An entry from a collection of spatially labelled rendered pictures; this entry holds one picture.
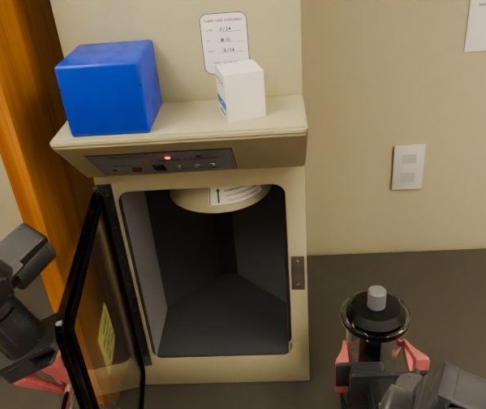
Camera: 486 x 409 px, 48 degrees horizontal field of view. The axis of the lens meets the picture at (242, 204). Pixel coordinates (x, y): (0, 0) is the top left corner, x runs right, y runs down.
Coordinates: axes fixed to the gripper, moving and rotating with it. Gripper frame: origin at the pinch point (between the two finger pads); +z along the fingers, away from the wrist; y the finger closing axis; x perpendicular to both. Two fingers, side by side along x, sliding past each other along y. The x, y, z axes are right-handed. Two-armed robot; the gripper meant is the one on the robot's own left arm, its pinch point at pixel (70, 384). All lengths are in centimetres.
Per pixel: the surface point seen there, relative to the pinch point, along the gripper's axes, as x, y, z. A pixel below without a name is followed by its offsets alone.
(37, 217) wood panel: -13.7, -4.7, -18.1
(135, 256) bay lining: -22.4, -8.3, -1.1
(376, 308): -10.2, -40.1, 19.4
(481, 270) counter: -46, -63, 56
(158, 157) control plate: -12.5, -24.6, -18.0
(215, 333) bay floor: -26.4, -9.4, 24.2
